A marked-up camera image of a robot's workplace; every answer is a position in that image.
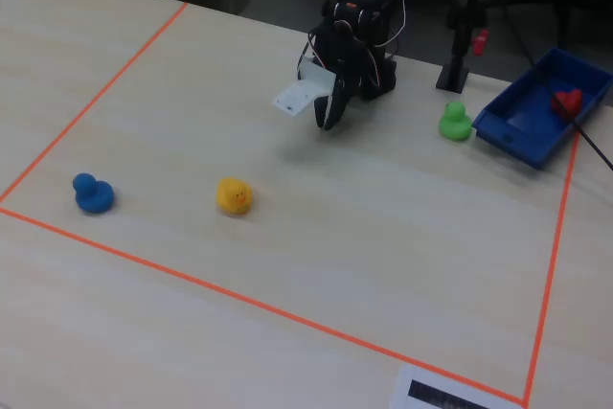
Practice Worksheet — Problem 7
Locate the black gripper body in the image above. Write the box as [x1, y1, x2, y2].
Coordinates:
[308, 20, 373, 94]

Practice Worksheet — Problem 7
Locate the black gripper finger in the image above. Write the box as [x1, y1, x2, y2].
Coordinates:
[325, 74, 352, 131]
[312, 94, 332, 130]

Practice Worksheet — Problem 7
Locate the red rubber duck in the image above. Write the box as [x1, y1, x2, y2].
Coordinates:
[550, 88, 584, 118]

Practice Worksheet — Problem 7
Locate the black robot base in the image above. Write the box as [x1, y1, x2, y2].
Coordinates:
[356, 57, 398, 102]

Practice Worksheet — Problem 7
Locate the green rubber duck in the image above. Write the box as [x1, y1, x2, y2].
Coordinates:
[439, 101, 473, 143]

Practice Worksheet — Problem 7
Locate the yellow rubber duck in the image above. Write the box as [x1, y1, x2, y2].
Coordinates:
[216, 177, 254, 217]

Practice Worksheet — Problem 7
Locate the blue plastic box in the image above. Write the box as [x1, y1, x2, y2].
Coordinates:
[471, 47, 613, 170]

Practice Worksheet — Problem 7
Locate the blue rubber duck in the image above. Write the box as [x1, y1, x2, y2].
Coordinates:
[72, 172, 116, 215]

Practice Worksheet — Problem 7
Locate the red clamp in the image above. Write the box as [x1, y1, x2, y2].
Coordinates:
[471, 29, 490, 56]

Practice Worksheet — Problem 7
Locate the orange tape outline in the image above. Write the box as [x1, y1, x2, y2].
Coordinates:
[0, 1, 581, 408]

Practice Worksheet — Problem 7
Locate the white paper with black bar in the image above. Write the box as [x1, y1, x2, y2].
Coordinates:
[390, 364, 524, 409]

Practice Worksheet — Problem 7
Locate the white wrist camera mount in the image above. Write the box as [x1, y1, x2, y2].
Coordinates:
[271, 57, 336, 118]

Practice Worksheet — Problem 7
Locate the black camera stand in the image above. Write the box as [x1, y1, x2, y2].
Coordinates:
[435, 0, 494, 93]

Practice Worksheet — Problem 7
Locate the thick black cable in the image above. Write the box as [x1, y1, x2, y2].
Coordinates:
[488, 0, 613, 169]

